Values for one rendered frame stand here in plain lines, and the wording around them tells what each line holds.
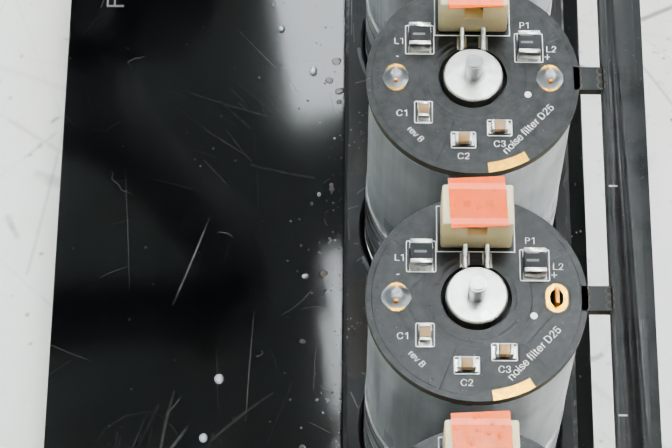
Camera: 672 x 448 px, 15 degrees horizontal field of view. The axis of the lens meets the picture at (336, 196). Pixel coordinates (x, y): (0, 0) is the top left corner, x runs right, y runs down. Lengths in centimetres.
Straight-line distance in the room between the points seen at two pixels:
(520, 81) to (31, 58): 10
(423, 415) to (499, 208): 3
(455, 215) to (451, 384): 2
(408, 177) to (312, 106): 6
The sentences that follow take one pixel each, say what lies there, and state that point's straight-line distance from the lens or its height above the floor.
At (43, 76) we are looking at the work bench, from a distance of 37.
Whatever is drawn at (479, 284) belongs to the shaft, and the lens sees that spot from 28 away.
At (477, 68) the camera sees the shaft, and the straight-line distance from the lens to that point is 30.
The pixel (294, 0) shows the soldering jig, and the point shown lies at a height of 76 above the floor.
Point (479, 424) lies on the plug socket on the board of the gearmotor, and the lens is 27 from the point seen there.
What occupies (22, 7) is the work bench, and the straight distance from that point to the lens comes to 38.
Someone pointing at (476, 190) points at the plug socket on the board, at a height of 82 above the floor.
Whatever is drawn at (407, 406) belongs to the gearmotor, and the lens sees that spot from 29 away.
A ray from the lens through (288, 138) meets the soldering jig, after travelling 35.
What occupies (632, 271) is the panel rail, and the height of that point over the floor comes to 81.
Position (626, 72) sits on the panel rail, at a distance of 30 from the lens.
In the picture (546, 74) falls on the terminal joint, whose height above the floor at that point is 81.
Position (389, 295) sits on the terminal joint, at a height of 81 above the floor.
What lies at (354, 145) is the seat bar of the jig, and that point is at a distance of 34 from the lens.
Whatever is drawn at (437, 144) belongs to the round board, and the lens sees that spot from 29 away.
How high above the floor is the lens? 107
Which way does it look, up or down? 64 degrees down
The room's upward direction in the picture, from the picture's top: straight up
